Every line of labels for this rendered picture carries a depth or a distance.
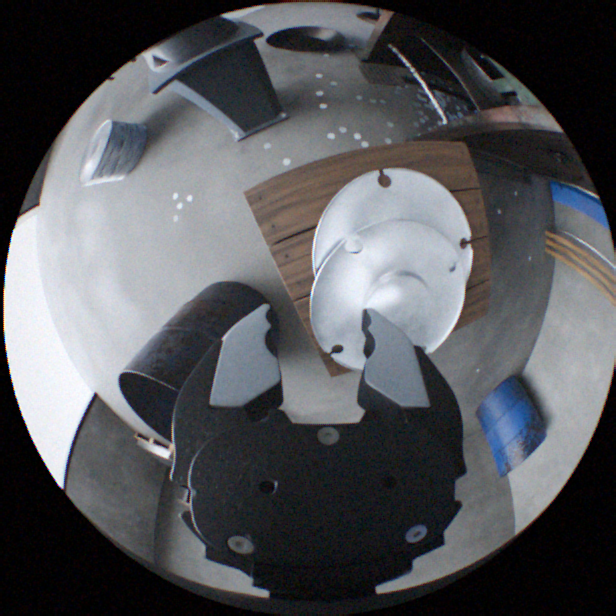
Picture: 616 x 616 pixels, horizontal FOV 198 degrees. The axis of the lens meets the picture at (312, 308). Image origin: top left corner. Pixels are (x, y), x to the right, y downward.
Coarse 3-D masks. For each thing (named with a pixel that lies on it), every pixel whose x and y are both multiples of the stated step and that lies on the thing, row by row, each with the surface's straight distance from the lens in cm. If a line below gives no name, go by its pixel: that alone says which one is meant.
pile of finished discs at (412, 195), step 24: (360, 192) 30; (384, 192) 31; (408, 192) 32; (432, 192) 35; (336, 216) 29; (360, 216) 30; (384, 216) 31; (408, 216) 32; (432, 216) 34; (456, 216) 38; (336, 240) 30; (456, 240) 38
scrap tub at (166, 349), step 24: (216, 288) 69; (240, 288) 69; (192, 312) 55; (216, 312) 54; (240, 312) 57; (168, 336) 47; (192, 336) 46; (216, 336) 46; (144, 360) 43; (168, 360) 41; (192, 360) 40; (120, 384) 58; (144, 384) 70; (168, 384) 36; (144, 408) 71; (168, 408) 76; (168, 432) 75
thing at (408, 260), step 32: (384, 224) 30; (416, 224) 32; (352, 256) 30; (384, 256) 31; (416, 256) 33; (448, 256) 36; (320, 288) 31; (352, 288) 31; (384, 288) 32; (416, 288) 34; (448, 288) 39; (320, 320) 33; (352, 320) 34; (416, 320) 37; (448, 320) 43; (352, 352) 38
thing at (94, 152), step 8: (104, 128) 103; (96, 136) 109; (104, 136) 97; (96, 144) 102; (104, 144) 93; (88, 152) 111; (96, 152) 97; (88, 160) 104; (96, 160) 94; (80, 168) 115; (88, 168) 102; (80, 176) 111; (88, 176) 98; (80, 184) 106
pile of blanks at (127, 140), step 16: (112, 128) 94; (128, 128) 99; (144, 128) 108; (112, 144) 92; (128, 144) 97; (144, 144) 103; (112, 160) 94; (128, 160) 100; (96, 176) 95; (112, 176) 102
